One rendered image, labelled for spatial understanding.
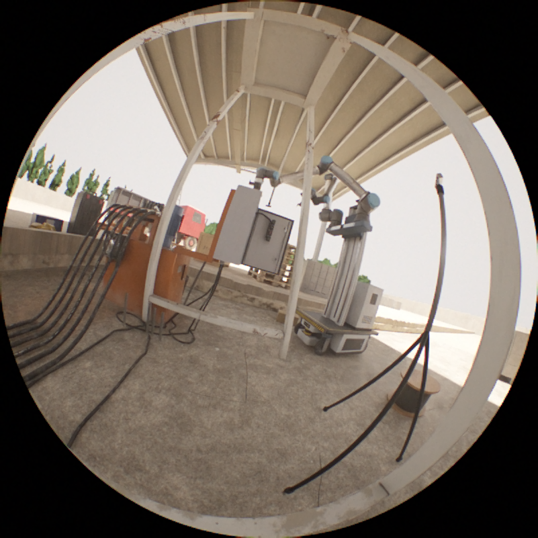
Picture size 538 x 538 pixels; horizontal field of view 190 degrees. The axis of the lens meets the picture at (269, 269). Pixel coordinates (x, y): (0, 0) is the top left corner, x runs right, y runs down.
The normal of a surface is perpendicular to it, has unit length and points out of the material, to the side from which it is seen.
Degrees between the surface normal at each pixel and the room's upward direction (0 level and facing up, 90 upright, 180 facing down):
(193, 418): 0
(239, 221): 90
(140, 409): 0
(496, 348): 99
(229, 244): 90
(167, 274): 90
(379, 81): 172
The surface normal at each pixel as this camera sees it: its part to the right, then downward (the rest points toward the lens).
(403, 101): -0.41, 0.91
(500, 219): -0.98, -0.12
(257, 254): 0.19, 0.06
